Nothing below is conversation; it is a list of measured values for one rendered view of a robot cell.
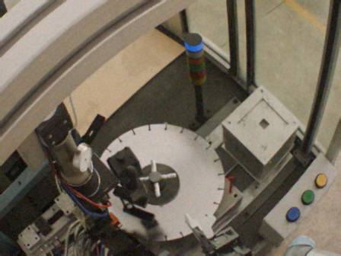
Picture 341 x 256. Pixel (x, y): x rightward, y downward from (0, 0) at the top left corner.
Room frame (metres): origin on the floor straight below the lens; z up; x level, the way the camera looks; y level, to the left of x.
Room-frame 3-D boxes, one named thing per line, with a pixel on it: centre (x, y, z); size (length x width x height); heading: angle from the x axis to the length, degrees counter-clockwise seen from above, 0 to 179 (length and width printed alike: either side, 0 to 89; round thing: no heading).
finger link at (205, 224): (0.34, -0.03, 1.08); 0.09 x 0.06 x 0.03; 21
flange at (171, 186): (0.51, 0.05, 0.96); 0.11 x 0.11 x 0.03
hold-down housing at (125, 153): (0.45, 0.10, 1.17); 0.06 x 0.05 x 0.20; 115
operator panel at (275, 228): (0.39, -0.35, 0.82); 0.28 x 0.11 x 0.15; 124
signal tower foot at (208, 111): (0.77, -0.09, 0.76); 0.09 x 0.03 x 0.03; 124
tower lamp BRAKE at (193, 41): (0.77, -0.09, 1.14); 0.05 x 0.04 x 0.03; 34
